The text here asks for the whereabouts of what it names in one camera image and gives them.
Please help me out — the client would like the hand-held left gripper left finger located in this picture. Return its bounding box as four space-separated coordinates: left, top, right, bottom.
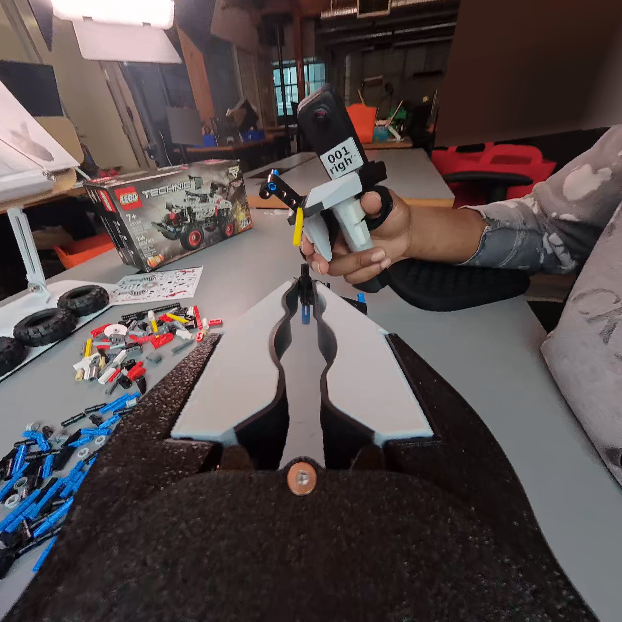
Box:
170 278 298 444

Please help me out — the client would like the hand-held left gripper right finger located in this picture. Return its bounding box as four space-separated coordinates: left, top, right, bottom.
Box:
313 279 434 447

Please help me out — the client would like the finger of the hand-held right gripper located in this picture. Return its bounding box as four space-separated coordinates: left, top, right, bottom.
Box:
300 211 337 264
297 173 365 213

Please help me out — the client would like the black beam with yellow axle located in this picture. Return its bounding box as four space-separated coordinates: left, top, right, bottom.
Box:
259 168 306 248

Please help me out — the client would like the person's right forearm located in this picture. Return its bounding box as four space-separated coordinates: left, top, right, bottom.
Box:
447 125 622 278

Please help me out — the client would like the grey desk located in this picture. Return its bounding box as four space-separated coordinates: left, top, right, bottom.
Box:
0 206 622 622

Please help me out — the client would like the person's right hand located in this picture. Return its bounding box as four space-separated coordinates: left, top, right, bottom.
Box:
299 190 451 288

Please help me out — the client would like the orange storage bin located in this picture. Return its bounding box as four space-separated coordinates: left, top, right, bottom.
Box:
359 102 378 144

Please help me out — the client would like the grey table with wooden edge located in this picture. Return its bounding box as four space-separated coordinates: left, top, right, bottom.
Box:
243 148 455 210

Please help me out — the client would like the paned window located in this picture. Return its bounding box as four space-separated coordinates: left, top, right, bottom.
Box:
272 58 325 117

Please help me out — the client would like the pile of mixed coloured bricks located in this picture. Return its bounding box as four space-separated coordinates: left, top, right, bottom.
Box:
73 304 224 394

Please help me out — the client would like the printed sticker sheet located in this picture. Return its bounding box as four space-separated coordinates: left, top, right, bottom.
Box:
108 266 204 306

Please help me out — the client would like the red felt bag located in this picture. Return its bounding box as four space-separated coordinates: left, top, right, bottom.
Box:
478 142 558 205
432 145 487 195

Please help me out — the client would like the toy truck set box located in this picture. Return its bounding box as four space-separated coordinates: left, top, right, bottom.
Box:
84 159 253 273

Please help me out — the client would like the black office chair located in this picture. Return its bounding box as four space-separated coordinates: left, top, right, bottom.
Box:
443 170 534 207

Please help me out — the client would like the black rubber toy tyre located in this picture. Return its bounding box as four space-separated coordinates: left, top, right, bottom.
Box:
57 285 110 317
0 337 27 377
13 307 78 347

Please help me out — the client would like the orange plastic crate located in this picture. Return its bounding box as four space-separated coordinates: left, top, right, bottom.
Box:
53 233 117 269

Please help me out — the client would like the pile of blue black pins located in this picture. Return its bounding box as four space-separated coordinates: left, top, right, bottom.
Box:
0 391 142 579

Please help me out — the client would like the person's grey printed sweatshirt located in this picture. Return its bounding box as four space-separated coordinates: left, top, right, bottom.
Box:
541 202 622 487

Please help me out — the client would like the white book stand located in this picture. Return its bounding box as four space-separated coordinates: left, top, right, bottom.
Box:
0 80 112 382

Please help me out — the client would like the studio light panel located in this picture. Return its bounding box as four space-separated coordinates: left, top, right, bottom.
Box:
51 0 183 64

